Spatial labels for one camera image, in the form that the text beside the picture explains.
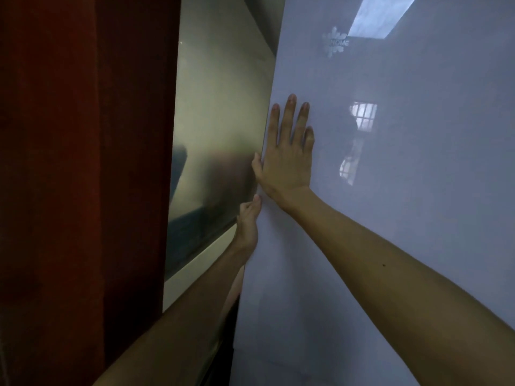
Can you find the person's left hand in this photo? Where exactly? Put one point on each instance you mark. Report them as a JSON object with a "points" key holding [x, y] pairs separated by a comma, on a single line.
{"points": [[246, 227]]}

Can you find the person's right hand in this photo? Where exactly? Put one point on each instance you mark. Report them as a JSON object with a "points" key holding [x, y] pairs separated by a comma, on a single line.
{"points": [[285, 164]]}

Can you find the person's right little finger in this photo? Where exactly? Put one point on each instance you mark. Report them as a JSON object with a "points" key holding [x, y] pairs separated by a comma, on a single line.
{"points": [[309, 140]]}

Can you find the person's right thumb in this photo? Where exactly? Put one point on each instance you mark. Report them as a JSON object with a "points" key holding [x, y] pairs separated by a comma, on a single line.
{"points": [[257, 166]]}

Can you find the person's left thumb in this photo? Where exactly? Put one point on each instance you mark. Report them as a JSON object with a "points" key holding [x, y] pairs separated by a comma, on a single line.
{"points": [[253, 207]]}

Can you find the person's right middle finger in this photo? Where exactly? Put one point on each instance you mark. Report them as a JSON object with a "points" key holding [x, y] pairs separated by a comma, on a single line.
{"points": [[288, 118]]}

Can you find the glossy pale refrigerator door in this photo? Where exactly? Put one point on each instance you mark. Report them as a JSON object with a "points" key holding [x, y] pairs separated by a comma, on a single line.
{"points": [[410, 204]]}

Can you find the person's left forearm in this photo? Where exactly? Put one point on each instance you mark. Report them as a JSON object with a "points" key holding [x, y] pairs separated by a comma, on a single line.
{"points": [[189, 321]]}

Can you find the person's right forearm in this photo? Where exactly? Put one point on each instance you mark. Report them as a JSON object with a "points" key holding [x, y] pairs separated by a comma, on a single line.
{"points": [[394, 285]]}

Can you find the steel refrigerator side panel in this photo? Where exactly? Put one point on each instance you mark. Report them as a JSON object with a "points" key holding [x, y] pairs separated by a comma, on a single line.
{"points": [[217, 128]]}

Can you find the dark red curtain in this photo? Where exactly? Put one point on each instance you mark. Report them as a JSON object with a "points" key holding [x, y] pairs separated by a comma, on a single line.
{"points": [[80, 188]]}

